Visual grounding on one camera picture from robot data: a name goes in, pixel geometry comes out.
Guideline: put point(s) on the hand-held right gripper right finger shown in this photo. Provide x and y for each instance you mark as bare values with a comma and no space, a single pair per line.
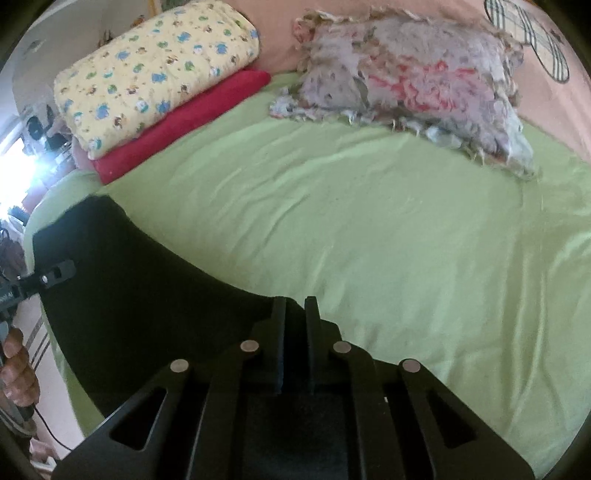
312,350

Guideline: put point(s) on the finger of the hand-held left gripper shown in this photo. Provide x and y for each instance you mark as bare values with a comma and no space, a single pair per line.
57,272

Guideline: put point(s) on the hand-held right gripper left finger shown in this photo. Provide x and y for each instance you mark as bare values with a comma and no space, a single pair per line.
278,350

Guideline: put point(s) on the black pants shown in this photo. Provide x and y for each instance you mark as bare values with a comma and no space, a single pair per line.
138,286

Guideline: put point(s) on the person's left hand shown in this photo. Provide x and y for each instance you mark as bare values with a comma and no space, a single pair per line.
18,369

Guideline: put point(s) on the green bed sheet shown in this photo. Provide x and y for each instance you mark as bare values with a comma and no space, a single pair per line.
351,230

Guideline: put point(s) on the red folded blanket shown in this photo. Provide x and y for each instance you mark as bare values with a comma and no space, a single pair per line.
175,124

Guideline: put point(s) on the yellow printed folded blanket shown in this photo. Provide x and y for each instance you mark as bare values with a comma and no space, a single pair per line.
152,69

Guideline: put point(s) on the floral ruffled pillow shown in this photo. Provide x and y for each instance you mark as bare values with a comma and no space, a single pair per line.
411,78

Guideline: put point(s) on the peach cloth with plaid print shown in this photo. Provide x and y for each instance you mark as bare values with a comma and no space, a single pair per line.
549,92

